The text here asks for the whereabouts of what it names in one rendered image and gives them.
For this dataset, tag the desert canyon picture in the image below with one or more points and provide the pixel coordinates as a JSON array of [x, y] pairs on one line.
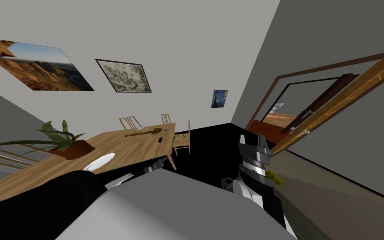
[[42, 68]]

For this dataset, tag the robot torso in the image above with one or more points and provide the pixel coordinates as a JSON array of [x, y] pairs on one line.
[[178, 206]]

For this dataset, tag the black framed grey picture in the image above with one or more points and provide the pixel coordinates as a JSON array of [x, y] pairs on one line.
[[124, 76]]

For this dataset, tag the light wooden door leaf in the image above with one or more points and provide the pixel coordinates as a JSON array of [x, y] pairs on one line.
[[345, 96]]

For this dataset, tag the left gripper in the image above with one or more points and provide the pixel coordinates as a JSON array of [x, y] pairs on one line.
[[162, 162]]

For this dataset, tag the dark brown door leaf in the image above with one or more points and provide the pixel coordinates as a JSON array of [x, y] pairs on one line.
[[325, 100]]

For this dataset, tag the brown wooden spatula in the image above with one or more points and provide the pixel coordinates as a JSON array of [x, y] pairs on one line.
[[143, 133]]

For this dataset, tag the light wooden table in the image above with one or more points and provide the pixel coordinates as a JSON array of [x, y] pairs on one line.
[[125, 150]]

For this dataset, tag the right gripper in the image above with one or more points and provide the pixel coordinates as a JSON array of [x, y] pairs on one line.
[[253, 154]]

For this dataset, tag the small blue night painting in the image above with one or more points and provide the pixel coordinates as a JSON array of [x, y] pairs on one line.
[[219, 98]]

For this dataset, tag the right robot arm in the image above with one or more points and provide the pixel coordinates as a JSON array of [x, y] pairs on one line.
[[262, 190]]

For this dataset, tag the green plant in brown pot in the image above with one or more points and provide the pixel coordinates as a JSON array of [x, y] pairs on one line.
[[66, 143]]

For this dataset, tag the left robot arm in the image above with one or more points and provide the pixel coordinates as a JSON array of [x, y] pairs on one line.
[[45, 203]]

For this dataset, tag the light wooden chair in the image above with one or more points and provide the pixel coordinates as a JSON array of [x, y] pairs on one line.
[[5, 160], [129, 122], [166, 118], [183, 141]]

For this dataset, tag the white plate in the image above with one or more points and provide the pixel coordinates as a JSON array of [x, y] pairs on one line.
[[99, 162]]

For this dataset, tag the small black object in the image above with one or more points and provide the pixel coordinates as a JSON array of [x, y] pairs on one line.
[[160, 139]]

